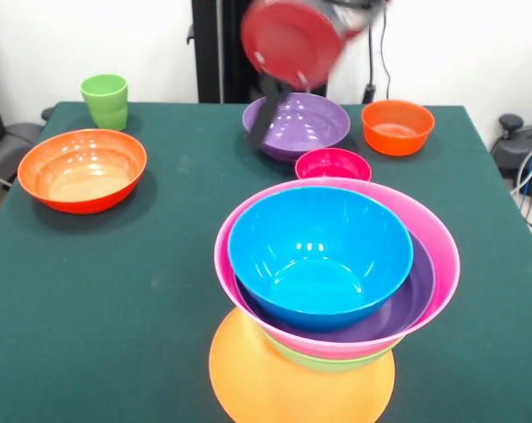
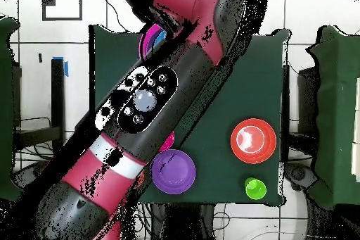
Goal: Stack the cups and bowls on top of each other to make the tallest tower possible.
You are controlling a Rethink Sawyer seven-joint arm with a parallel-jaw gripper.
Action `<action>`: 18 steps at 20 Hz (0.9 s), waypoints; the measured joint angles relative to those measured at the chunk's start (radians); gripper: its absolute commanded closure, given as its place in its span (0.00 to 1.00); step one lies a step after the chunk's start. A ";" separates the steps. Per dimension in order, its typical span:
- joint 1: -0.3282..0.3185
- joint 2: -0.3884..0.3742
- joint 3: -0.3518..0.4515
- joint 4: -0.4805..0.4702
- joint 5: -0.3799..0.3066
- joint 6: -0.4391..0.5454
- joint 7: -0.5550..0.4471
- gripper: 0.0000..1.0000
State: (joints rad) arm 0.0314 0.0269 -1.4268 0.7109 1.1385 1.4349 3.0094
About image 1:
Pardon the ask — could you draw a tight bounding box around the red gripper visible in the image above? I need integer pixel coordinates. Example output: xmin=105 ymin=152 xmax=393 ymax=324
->
xmin=240 ymin=0 xmax=365 ymax=152

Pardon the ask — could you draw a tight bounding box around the small crimson bowl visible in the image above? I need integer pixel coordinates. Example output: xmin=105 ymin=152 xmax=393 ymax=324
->
xmin=294 ymin=147 xmax=373 ymax=182

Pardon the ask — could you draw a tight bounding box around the blue bowl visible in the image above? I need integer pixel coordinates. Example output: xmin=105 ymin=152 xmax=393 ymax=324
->
xmin=227 ymin=186 xmax=415 ymax=333

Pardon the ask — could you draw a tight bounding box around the pink bowl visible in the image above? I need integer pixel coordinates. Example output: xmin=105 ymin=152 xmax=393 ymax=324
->
xmin=213 ymin=177 xmax=462 ymax=360

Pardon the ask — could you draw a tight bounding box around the purple bowl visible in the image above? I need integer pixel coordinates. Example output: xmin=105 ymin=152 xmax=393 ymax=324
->
xmin=234 ymin=235 xmax=437 ymax=344
xmin=241 ymin=92 xmax=351 ymax=163

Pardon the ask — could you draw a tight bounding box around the green bowl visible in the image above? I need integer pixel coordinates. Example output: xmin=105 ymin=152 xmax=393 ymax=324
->
xmin=265 ymin=337 xmax=400 ymax=374

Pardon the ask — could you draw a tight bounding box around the small red-orange bowl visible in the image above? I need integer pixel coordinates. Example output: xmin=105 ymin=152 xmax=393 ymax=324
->
xmin=360 ymin=100 xmax=436 ymax=158

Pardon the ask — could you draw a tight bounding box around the green cup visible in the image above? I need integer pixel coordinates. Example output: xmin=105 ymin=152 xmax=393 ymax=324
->
xmin=79 ymin=73 xmax=129 ymax=132

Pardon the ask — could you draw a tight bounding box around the large red-orange bowl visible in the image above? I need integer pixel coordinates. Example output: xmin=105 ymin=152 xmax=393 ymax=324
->
xmin=17 ymin=128 xmax=148 ymax=215

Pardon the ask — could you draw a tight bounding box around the dark green tablecloth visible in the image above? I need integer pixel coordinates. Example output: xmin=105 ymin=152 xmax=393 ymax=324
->
xmin=0 ymin=100 xmax=532 ymax=423

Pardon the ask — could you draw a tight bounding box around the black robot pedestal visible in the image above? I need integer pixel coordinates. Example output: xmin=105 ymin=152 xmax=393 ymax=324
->
xmin=187 ymin=0 xmax=340 ymax=105

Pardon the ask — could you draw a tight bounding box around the black hanging cable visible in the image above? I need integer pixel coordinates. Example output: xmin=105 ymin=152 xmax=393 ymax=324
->
xmin=361 ymin=24 xmax=378 ymax=106

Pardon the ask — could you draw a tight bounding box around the tangle of cables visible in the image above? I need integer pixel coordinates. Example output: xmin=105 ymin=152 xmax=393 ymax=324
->
xmin=510 ymin=139 xmax=532 ymax=241

